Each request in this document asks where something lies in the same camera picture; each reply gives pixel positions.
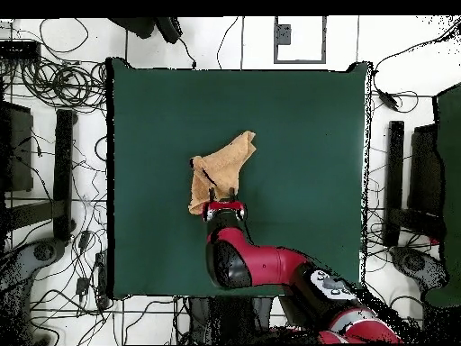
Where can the tan terry towel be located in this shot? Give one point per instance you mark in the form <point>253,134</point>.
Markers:
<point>223,162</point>

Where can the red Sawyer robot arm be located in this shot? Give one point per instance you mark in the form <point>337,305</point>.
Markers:
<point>266,263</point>

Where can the black flat panel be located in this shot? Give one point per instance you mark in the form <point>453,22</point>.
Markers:
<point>425,169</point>
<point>19,151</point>

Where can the dark green table cloth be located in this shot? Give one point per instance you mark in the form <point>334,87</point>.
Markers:
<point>162,126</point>

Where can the small grey box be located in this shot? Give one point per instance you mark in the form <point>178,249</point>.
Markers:
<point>284,35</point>

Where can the person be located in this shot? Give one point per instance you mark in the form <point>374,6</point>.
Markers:
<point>167,30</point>

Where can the grey chair base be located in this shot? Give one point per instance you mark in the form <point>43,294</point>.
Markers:
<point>43,252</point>
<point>414,263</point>

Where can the black power adapter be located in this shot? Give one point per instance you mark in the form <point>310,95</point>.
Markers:
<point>388,100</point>

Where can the green cloth sheet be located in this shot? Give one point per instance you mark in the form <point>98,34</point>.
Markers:
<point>452,180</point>

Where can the black electronics box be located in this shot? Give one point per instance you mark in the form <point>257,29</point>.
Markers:
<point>19,50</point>

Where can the grey square floor frame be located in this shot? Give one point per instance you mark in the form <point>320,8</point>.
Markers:
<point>275,43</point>

